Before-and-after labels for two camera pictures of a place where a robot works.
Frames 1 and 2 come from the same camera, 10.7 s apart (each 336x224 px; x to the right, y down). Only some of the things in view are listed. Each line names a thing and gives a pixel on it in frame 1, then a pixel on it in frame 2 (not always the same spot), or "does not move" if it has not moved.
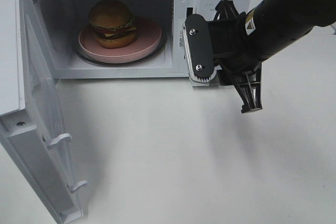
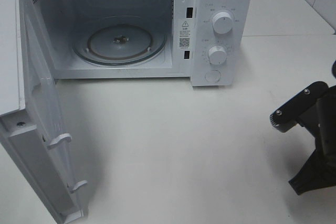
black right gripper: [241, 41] → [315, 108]
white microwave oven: [123, 25] does not move
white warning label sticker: [181, 39] does not move
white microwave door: [33, 127] does not move
